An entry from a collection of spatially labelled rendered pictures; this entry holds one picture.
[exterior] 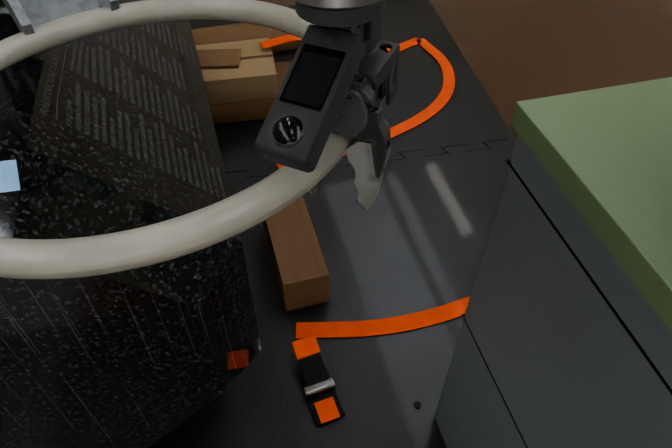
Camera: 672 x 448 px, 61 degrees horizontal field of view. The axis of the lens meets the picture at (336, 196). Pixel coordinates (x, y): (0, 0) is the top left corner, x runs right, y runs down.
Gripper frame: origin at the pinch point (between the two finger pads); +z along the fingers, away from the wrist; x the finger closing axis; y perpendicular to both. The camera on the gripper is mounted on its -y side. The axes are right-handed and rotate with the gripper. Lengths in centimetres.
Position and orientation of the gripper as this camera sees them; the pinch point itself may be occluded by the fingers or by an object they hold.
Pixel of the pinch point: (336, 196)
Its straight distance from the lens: 56.5
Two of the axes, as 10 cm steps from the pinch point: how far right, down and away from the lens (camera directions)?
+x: -9.1, -2.6, 3.2
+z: 0.3, 7.4, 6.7
